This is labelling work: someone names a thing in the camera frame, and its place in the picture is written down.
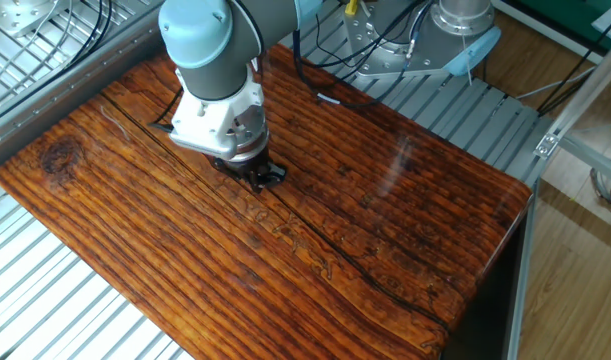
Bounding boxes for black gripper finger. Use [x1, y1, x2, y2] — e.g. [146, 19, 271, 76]
[236, 173, 265, 195]
[258, 161, 289, 190]

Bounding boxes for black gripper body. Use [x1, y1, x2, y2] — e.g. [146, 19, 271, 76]
[207, 148, 274, 182]

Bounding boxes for wood grain print mat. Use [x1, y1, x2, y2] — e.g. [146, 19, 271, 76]
[0, 42, 534, 360]

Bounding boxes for silver perforated mounting plate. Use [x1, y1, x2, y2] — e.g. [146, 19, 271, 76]
[0, 0, 72, 39]

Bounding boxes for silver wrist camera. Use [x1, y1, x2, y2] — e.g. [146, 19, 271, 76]
[168, 132, 239, 162]

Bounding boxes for white plastic wrist mount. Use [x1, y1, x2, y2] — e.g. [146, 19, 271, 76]
[169, 67, 266, 161]

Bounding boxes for black cable with white label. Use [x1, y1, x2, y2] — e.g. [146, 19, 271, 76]
[290, 0, 426, 110]

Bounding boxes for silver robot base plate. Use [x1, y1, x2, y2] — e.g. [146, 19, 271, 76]
[343, 4, 469, 80]

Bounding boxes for grey cable with metal connector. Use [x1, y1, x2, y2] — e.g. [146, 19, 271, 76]
[399, 0, 434, 81]

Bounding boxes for grey aluminium side rail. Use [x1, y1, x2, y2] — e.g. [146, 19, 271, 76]
[0, 0, 169, 176]

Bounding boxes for thin white cable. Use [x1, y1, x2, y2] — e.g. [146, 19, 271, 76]
[0, 0, 81, 96]

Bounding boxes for silver corner bracket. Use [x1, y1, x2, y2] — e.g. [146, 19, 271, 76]
[533, 130, 561, 161]

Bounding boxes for grey table frame leg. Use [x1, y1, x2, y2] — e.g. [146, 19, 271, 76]
[502, 182, 540, 360]

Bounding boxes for white floor cable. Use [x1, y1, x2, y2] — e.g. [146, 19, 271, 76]
[514, 64, 599, 101]

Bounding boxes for black floor cable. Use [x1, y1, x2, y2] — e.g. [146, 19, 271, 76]
[534, 9, 611, 119]

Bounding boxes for aluminium frame beam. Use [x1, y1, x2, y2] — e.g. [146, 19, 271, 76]
[557, 134, 611, 187]

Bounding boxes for aluminium frame post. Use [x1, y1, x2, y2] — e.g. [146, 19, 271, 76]
[534, 29, 611, 161]

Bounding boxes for green board with white frame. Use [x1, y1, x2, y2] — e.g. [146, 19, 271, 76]
[494, 0, 611, 51]

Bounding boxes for grey cable bundle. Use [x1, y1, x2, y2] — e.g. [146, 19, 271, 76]
[588, 159, 611, 226]

